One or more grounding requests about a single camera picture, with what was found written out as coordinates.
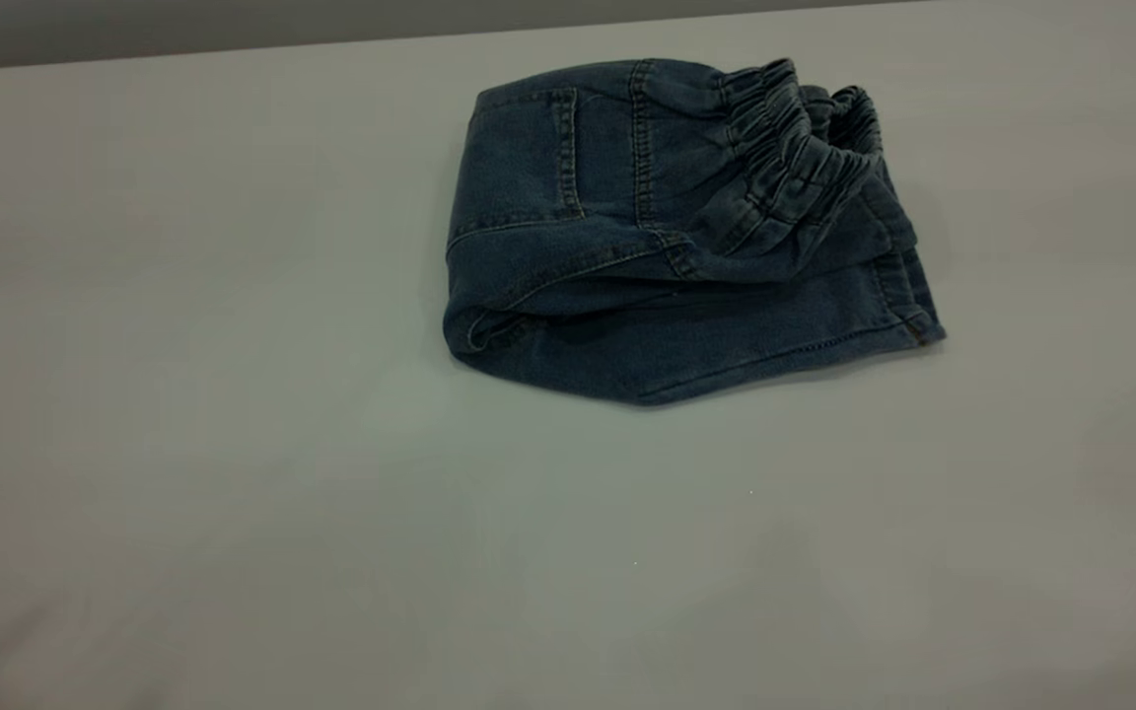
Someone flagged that blue denim shorts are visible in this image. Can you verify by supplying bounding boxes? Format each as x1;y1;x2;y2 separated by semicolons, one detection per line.
442;56;948;407

